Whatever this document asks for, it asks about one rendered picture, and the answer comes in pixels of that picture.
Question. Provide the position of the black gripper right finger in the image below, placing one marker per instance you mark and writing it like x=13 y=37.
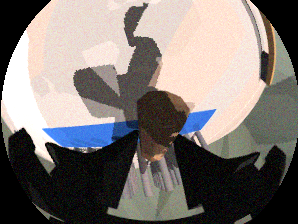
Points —
x=204 y=173

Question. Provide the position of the blue flat strip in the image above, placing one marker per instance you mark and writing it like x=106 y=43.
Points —
x=100 y=135

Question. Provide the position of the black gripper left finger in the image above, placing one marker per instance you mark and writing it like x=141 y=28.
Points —
x=106 y=169

